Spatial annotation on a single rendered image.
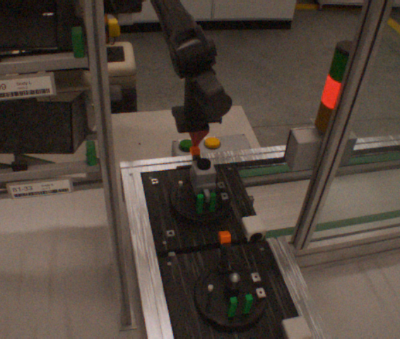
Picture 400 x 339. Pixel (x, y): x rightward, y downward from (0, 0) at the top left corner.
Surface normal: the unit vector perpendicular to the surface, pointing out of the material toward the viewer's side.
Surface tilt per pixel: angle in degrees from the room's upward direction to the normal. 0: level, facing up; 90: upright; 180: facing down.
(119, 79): 90
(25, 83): 90
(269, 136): 0
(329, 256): 90
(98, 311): 0
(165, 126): 0
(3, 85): 90
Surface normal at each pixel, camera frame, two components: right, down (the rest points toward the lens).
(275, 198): 0.07, -0.74
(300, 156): 0.23, 0.67
